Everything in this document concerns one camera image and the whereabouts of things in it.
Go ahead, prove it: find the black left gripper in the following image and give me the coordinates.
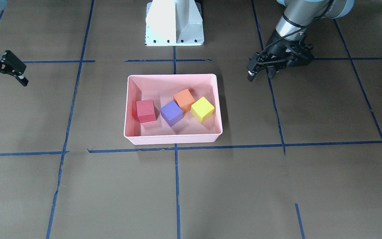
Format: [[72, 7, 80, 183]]
[[247, 31, 302, 82]]

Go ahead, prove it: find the purple foam block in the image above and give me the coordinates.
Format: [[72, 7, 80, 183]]
[[160, 100, 184, 127]]

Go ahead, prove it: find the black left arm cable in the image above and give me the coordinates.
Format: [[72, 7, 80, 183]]
[[254, 0, 334, 65]]

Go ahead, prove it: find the red foam block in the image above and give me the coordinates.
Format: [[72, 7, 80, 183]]
[[136, 99, 157, 123]]

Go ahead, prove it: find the yellow-green foam block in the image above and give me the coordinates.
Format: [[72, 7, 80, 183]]
[[190, 97, 215, 123]]

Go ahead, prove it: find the orange foam block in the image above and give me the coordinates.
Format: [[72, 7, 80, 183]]
[[173, 88, 196, 113]]

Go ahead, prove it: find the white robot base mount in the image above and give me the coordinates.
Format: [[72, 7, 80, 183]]
[[145, 0, 205, 46]]

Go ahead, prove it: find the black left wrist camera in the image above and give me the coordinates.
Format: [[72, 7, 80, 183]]
[[286, 33, 314, 67]]

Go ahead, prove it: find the pink plastic bin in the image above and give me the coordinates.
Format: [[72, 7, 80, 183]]
[[123, 74, 223, 145]]

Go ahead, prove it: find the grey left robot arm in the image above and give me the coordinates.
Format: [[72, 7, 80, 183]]
[[247, 0, 354, 82]]

